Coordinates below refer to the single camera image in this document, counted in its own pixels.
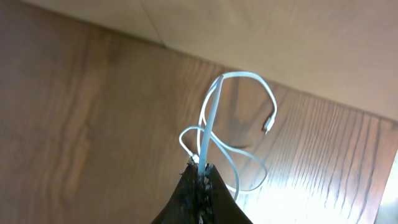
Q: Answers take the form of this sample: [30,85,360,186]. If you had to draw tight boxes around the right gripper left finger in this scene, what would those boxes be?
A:
[151,162,198,224]

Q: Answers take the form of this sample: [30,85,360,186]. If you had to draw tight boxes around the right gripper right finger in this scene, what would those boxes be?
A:
[198,164,252,224]

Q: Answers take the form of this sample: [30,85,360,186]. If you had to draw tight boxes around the white USB cable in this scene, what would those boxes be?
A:
[178,71,278,202]

